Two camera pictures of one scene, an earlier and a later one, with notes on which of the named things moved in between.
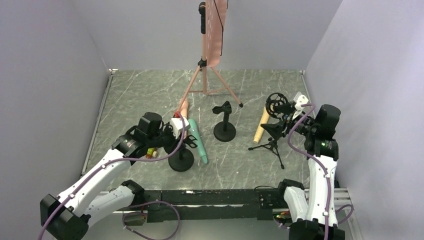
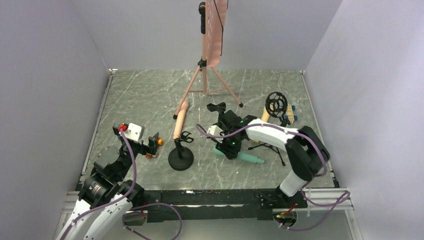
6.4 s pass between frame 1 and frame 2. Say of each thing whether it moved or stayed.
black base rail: stayed
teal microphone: moved
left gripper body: moved
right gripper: moved
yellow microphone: stayed
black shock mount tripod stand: stayed
